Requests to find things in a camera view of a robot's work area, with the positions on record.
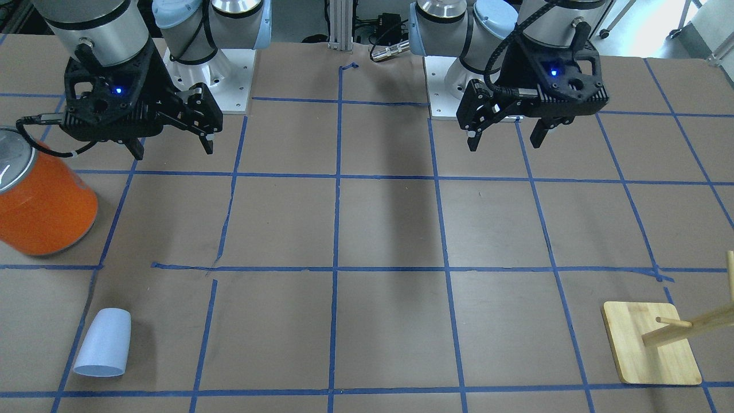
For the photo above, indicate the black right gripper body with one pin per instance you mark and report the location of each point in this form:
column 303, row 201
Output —
column 163, row 90

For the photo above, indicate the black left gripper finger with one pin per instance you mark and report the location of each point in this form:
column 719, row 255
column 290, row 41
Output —
column 483, row 105
column 541, row 129

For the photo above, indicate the orange can with grey lid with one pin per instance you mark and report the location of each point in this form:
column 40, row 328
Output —
column 45, row 206

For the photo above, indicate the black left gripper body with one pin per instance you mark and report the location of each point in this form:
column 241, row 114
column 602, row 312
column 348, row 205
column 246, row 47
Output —
column 512, row 73

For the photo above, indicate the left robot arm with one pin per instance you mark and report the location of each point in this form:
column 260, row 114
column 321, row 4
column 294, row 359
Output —
column 478, row 32

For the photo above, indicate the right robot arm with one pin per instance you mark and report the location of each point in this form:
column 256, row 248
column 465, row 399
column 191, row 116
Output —
column 194, row 32

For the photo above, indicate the light blue plastic cup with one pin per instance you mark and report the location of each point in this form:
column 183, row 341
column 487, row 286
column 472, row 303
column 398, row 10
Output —
column 105, row 348

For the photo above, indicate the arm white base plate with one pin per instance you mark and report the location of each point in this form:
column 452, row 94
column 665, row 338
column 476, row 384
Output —
column 229, row 76
column 446, row 79

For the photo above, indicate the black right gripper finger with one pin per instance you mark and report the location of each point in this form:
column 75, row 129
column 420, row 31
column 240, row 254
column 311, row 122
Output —
column 200, row 114
column 136, row 148

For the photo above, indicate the wooden mug tree stand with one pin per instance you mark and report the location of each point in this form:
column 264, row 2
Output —
column 649, row 341

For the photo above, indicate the aluminium frame post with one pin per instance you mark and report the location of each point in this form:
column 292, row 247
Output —
column 340, row 21

